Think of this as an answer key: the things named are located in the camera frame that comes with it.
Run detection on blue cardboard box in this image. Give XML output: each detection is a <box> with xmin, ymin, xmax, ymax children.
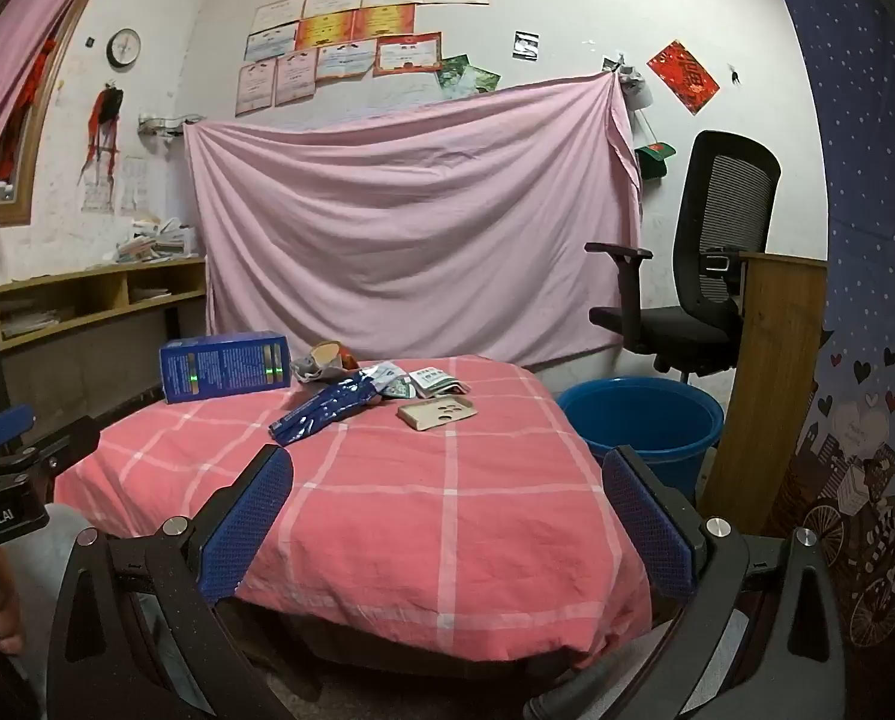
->
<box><xmin>160</xmin><ymin>330</ymin><xmax>293</xmax><ymax>406</ymax></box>

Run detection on wooden wall shelf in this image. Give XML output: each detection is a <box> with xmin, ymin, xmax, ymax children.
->
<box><xmin>0</xmin><ymin>255</ymin><xmax>209</xmax><ymax>425</ymax></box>

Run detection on green and red hanging ornament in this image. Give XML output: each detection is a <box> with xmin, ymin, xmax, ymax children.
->
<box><xmin>635</xmin><ymin>139</ymin><xmax>678</xmax><ymax>181</ymax></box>

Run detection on paper sheets on wall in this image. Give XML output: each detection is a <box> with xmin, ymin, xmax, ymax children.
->
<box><xmin>80</xmin><ymin>157</ymin><xmax>149</xmax><ymax>215</ymax></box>

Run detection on pink window curtain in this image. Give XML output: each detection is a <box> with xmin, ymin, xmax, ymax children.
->
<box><xmin>0</xmin><ymin>0</ymin><xmax>119</xmax><ymax>200</ymax></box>

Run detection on crumpled grey wrapper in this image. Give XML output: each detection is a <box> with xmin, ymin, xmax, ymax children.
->
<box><xmin>290</xmin><ymin>343</ymin><xmax>363</xmax><ymax>385</ymax></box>

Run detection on blue snack packet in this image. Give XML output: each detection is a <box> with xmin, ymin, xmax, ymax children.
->
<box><xmin>269</xmin><ymin>371</ymin><xmax>383</xmax><ymax>445</ymax></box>

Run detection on blue plastic bucket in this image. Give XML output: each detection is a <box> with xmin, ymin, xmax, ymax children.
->
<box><xmin>554</xmin><ymin>377</ymin><xmax>725</xmax><ymax>502</ymax></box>

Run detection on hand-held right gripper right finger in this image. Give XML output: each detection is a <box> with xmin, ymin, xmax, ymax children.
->
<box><xmin>522</xmin><ymin>446</ymin><xmax>846</xmax><ymax>720</ymax></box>

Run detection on person's left hand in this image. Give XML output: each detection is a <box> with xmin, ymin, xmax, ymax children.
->
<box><xmin>0</xmin><ymin>546</ymin><xmax>27</xmax><ymax>655</ymax></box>

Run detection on wooden window frame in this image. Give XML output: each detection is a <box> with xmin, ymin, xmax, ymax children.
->
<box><xmin>0</xmin><ymin>0</ymin><xmax>130</xmax><ymax>230</ymax></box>

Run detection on group of wall certificates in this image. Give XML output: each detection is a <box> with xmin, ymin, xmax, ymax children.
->
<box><xmin>236</xmin><ymin>0</ymin><xmax>491</xmax><ymax>117</ymax></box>

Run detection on wooden desk panel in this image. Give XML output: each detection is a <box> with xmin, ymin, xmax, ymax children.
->
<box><xmin>698</xmin><ymin>250</ymin><xmax>828</xmax><ymax>539</ymax></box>

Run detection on beige phone case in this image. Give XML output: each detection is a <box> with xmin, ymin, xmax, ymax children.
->
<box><xmin>397</xmin><ymin>394</ymin><xmax>479</xmax><ymax>432</ymax></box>

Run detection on pink checked cloth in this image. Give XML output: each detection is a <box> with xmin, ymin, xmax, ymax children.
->
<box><xmin>53</xmin><ymin>355</ymin><xmax>654</xmax><ymax>672</ymax></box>

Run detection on metal wall rack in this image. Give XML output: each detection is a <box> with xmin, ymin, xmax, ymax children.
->
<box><xmin>137</xmin><ymin>112</ymin><xmax>206</xmax><ymax>139</ymax></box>

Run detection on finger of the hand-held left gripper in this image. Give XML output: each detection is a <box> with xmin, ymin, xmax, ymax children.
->
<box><xmin>0</xmin><ymin>416</ymin><xmax>101</xmax><ymax>481</ymax></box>
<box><xmin>0</xmin><ymin>403</ymin><xmax>38</xmax><ymax>452</ymax></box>

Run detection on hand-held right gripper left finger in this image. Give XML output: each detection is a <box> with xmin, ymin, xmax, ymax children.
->
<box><xmin>43</xmin><ymin>444</ymin><xmax>295</xmax><ymax>720</ymax></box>

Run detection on black office chair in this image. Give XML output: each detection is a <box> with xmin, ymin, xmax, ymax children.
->
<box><xmin>584</xmin><ymin>130</ymin><xmax>783</xmax><ymax>385</ymax></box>

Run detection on red paper poster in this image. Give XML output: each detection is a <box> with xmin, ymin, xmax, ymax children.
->
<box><xmin>647</xmin><ymin>39</ymin><xmax>720</xmax><ymax>116</ymax></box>

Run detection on red hanging tassel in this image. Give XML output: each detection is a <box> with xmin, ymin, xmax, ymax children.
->
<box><xmin>79</xmin><ymin>86</ymin><xmax>126</xmax><ymax>182</ymax></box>

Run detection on pink hanging sheet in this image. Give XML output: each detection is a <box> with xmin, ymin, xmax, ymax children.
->
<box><xmin>184</xmin><ymin>73</ymin><xmax>644</xmax><ymax>368</ymax></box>

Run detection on pile of papers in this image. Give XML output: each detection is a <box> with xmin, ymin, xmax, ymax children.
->
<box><xmin>112</xmin><ymin>217</ymin><xmax>200</xmax><ymax>266</ymax></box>

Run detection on white wall fixture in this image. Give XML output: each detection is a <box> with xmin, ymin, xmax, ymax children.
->
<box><xmin>614</xmin><ymin>64</ymin><xmax>653</xmax><ymax>112</ymax></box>

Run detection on white and green sachet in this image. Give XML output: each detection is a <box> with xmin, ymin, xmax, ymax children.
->
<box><xmin>407</xmin><ymin>367</ymin><xmax>470</xmax><ymax>399</ymax></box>
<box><xmin>371</xmin><ymin>363</ymin><xmax>416</xmax><ymax>399</ymax></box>

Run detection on round wall clock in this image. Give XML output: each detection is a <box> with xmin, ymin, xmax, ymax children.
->
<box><xmin>106</xmin><ymin>28</ymin><xmax>142</xmax><ymax>68</ymax></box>

